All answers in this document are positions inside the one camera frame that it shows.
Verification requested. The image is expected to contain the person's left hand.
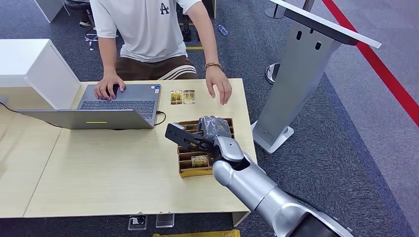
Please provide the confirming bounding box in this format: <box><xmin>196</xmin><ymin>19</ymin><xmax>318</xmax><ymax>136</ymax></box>
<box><xmin>205</xmin><ymin>67</ymin><xmax>233</xmax><ymax>106</ymax></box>

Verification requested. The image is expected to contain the person's right hand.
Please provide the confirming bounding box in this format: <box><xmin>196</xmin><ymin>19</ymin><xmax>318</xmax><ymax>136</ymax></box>
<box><xmin>93</xmin><ymin>72</ymin><xmax>126</xmax><ymax>101</ymax></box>

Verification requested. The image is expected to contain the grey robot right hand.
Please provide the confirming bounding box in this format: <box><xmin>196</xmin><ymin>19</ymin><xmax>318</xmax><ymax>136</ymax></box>
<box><xmin>196</xmin><ymin>115</ymin><xmax>233</xmax><ymax>142</ymax></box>

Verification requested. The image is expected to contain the yellow hotel card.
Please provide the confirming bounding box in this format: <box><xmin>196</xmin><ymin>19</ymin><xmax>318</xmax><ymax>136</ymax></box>
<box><xmin>190</xmin><ymin>155</ymin><xmax>210</xmax><ymax>168</ymax></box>

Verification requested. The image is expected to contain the brown slotted card holder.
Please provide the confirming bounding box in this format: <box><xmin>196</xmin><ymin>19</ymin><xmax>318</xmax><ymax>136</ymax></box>
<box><xmin>176</xmin><ymin>118</ymin><xmax>236</xmax><ymax>179</ymax></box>

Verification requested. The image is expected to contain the person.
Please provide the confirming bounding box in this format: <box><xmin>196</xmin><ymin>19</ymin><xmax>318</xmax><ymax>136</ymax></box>
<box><xmin>89</xmin><ymin>0</ymin><xmax>233</xmax><ymax>106</ymax></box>

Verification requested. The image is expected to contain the grey laptop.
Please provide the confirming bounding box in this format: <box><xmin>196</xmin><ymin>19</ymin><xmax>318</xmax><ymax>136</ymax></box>
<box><xmin>18</xmin><ymin>84</ymin><xmax>162</xmax><ymax>131</ymax></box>

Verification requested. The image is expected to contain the black and white sandal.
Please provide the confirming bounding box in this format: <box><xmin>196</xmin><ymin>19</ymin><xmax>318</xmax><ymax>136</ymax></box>
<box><xmin>84</xmin><ymin>29</ymin><xmax>99</xmax><ymax>52</ymax></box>

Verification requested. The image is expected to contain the chrome stanchion base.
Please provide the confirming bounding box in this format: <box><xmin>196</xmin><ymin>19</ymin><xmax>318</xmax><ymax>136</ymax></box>
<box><xmin>264</xmin><ymin>63</ymin><xmax>282</xmax><ymax>85</ymax></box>

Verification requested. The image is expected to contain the black chair leg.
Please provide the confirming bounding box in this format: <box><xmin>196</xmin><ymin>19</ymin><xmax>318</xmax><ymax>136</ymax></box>
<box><xmin>181</xmin><ymin>12</ymin><xmax>193</xmax><ymax>43</ymax></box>

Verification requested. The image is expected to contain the grey kiosk stand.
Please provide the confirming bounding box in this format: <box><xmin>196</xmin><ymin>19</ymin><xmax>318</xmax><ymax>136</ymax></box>
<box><xmin>251</xmin><ymin>0</ymin><xmax>382</xmax><ymax>155</ymax></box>

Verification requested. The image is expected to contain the white cabinet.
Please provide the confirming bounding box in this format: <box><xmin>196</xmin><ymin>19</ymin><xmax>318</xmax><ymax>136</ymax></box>
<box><xmin>0</xmin><ymin>39</ymin><xmax>82</xmax><ymax>111</ymax></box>

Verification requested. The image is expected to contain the white furniture block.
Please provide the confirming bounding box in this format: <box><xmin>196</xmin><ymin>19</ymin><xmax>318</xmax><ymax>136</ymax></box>
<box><xmin>34</xmin><ymin>0</ymin><xmax>65</xmax><ymax>24</ymax></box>

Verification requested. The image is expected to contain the small pale floor plate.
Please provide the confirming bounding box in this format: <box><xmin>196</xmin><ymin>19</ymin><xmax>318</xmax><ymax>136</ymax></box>
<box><xmin>155</xmin><ymin>213</ymin><xmax>175</xmax><ymax>229</ymax></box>

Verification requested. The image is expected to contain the floor socket box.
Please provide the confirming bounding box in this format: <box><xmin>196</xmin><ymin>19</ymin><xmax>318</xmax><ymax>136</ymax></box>
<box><xmin>127</xmin><ymin>214</ymin><xmax>148</xmax><ymax>232</ymax></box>

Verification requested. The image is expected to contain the red floor tape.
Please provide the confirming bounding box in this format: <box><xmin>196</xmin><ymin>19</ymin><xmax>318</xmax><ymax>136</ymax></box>
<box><xmin>321</xmin><ymin>0</ymin><xmax>419</xmax><ymax>128</ymax></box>

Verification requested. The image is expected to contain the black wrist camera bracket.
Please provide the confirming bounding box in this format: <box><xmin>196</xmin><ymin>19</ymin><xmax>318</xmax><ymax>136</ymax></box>
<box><xmin>165</xmin><ymin>122</ymin><xmax>218</xmax><ymax>155</ymax></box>

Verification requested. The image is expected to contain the black laptop cable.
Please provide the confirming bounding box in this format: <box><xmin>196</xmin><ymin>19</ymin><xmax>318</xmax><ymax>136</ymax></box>
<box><xmin>153</xmin><ymin>111</ymin><xmax>167</xmax><ymax>127</ymax></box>

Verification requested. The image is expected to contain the black desk cable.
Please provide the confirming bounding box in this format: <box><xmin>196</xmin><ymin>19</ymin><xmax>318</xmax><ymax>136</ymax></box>
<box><xmin>0</xmin><ymin>101</ymin><xmax>64</xmax><ymax>129</ymax></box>

